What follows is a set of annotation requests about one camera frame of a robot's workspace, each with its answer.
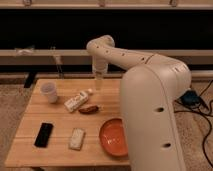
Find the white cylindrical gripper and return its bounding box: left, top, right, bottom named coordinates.
left=92, top=57, right=108, bottom=90

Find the white sponge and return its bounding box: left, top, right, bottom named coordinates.
left=69, top=128, right=85, bottom=150

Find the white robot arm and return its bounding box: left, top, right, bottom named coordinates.
left=86, top=35, right=191, bottom=171

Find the orange ceramic bowl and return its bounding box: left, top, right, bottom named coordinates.
left=99, top=118, right=128, bottom=157

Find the translucent plastic cup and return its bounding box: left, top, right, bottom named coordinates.
left=40, top=82, right=58, bottom=103

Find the wooden table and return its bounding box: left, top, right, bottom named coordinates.
left=5, top=79, right=129, bottom=168

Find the black rectangular remote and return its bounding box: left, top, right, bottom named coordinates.
left=34, top=123, right=53, bottom=148

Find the blue power adapter box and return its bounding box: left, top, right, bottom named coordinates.
left=180, top=90, right=200, bottom=106

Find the black cable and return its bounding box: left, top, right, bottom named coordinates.
left=174, top=79, right=213, bottom=169

